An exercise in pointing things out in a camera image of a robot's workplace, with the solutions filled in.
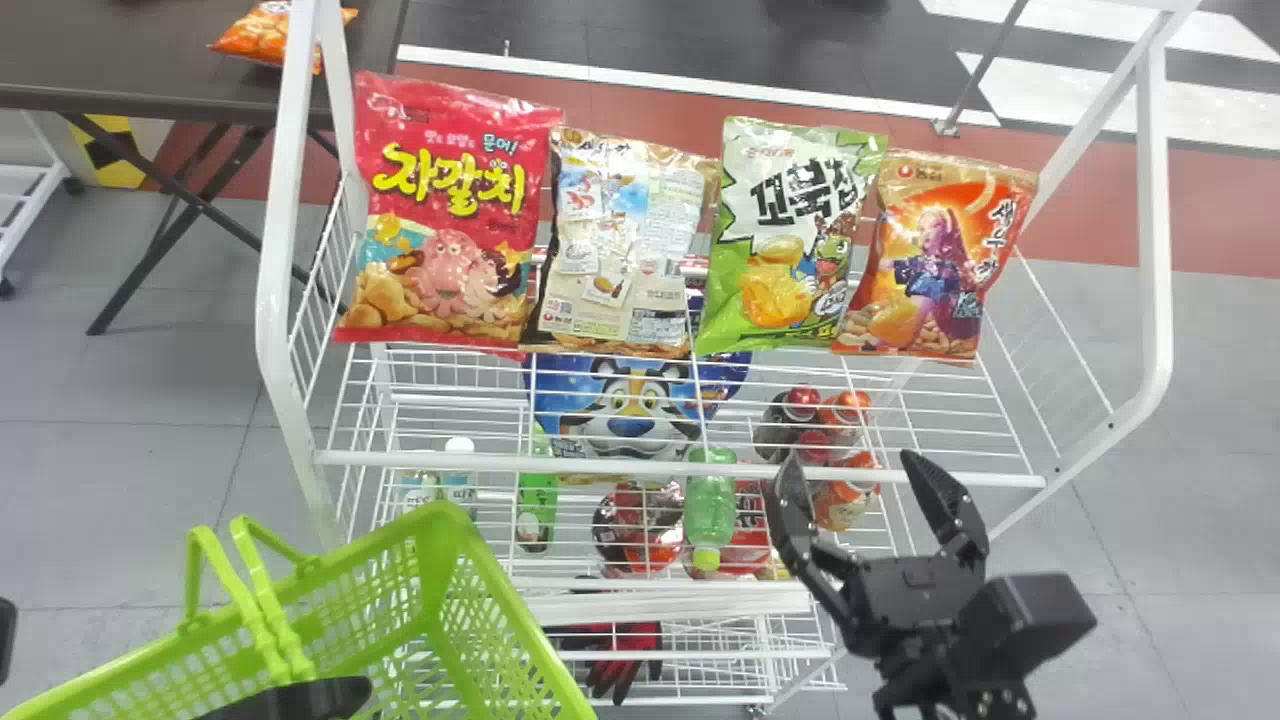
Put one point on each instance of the dark side table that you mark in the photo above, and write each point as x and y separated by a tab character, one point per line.
130	60

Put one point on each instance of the orange bottle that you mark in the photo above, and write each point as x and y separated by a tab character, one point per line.
848	408
848	497

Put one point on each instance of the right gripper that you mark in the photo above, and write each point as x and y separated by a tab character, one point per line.
905	600

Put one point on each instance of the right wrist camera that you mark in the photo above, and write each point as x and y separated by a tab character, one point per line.
1030	620

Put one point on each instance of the blue cereal bag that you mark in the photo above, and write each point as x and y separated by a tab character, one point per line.
640	405

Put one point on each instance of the clear bottle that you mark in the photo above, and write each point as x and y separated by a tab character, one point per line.
459	470
420	488

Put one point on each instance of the green basket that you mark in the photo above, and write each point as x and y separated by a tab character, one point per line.
440	600

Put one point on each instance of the green snack packet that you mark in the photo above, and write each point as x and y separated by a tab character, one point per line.
790	250

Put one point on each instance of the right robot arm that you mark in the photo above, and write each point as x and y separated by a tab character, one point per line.
950	695

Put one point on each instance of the black bottle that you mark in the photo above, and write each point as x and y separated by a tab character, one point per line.
790	412

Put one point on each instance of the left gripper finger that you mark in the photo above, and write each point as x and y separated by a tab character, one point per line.
300	698

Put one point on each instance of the beige snack packet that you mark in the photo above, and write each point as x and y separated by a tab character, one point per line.
625	250

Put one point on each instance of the red snack packet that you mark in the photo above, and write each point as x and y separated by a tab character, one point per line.
440	215

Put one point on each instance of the orange snack packet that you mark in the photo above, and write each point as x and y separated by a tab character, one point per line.
265	30
940	260

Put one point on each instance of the green bottle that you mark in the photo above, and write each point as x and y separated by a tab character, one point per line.
537	505
710	510

